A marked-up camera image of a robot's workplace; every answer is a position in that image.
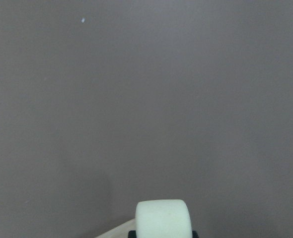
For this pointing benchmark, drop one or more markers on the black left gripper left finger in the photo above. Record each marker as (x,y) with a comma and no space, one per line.
(132,234)

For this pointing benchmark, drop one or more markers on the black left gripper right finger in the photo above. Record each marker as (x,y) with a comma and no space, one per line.
(195,234)

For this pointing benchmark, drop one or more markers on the white steamed bun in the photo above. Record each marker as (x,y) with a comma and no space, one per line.
(165,218)

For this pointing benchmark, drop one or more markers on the wooden cutting board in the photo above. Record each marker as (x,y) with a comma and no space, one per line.
(120,231)

